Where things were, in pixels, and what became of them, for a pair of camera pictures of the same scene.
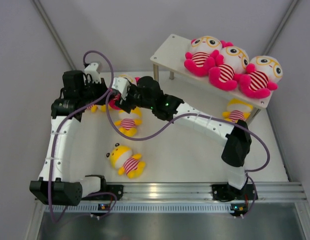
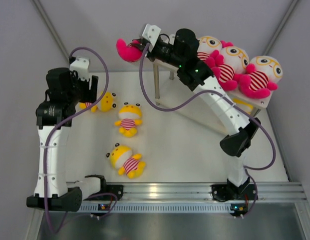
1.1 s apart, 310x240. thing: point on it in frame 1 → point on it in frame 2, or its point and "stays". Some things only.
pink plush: x=263 y=72 stays
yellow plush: x=129 y=122 stays
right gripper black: x=125 y=104 → x=140 y=44
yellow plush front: x=122 y=157 stays
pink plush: x=113 y=102 → x=127 y=53
